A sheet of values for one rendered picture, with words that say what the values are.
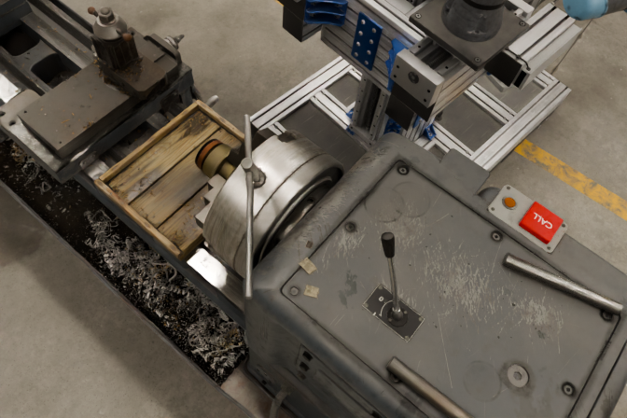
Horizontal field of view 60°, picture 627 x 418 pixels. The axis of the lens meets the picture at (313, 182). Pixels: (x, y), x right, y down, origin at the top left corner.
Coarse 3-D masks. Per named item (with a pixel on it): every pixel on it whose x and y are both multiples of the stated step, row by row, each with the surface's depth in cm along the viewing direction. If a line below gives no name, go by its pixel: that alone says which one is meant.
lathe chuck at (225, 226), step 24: (264, 144) 106; (288, 144) 108; (312, 144) 113; (240, 168) 104; (264, 168) 103; (288, 168) 104; (240, 192) 103; (264, 192) 102; (216, 216) 105; (240, 216) 103; (216, 240) 107; (240, 240) 103
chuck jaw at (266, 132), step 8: (264, 128) 113; (256, 136) 112; (264, 136) 111; (280, 136) 110; (288, 136) 112; (256, 144) 112; (232, 152) 116; (240, 152) 115; (232, 160) 117; (240, 160) 116
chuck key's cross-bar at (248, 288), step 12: (252, 180) 96; (252, 192) 95; (252, 204) 93; (252, 216) 92; (252, 228) 91; (252, 240) 90; (252, 252) 89; (252, 264) 88; (252, 276) 86; (252, 288) 85
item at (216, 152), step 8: (208, 144) 119; (216, 144) 120; (224, 144) 120; (200, 152) 119; (208, 152) 119; (216, 152) 118; (224, 152) 118; (200, 160) 119; (208, 160) 118; (216, 160) 117; (224, 160) 117; (208, 168) 118; (216, 168) 117; (224, 168) 118; (232, 168) 118; (208, 176) 120; (224, 176) 118
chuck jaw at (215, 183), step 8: (216, 176) 118; (208, 184) 117; (216, 184) 117; (208, 192) 115; (216, 192) 116; (208, 200) 115; (208, 208) 114; (200, 216) 113; (200, 224) 114; (208, 240) 112
